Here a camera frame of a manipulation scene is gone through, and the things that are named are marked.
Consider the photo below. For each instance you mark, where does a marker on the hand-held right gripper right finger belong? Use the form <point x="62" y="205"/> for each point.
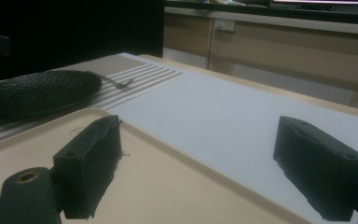
<point x="320" y="168"/>

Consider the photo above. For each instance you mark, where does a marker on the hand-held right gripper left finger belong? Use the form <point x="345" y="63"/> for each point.
<point x="87" y="168"/>

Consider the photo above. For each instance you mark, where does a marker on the beige tray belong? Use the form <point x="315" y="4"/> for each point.
<point x="167" y="186"/>

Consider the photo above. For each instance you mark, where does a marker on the silver fork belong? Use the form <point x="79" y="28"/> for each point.
<point x="119" y="84"/>

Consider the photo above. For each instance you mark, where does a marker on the black textured plate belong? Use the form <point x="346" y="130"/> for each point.
<point x="37" y="91"/>

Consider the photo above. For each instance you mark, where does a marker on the gray striped placemat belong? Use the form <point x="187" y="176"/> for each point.
<point x="143" y="77"/>

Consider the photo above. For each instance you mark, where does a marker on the light wooden desk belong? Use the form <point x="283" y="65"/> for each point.
<point x="292" y="53"/>

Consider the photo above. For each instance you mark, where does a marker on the computer monitor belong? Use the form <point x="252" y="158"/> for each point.
<point x="317" y="1"/>

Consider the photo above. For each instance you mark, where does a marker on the white wall socket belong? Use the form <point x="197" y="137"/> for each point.
<point x="225" y="25"/>

